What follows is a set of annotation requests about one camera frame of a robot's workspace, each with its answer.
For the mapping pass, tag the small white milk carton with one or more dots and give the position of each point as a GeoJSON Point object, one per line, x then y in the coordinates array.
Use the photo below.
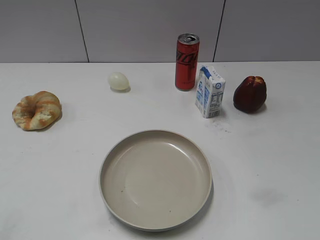
{"type": "Point", "coordinates": [209, 92]}

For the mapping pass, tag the red soda can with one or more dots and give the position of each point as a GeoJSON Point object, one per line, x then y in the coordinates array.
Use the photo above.
{"type": "Point", "coordinates": [187, 50]}

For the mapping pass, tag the white egg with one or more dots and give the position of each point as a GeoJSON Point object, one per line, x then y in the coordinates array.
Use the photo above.
{"type": "Point", "coordinates": [118, 81]}

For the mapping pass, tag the dark red apple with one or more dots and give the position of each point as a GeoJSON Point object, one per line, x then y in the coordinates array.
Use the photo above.
{"type": "Point", "coordinates": [250, 95]}

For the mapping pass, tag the beige round plate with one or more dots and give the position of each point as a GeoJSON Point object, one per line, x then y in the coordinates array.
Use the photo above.
{"type": "Point", "coordinates": [155, 180]}

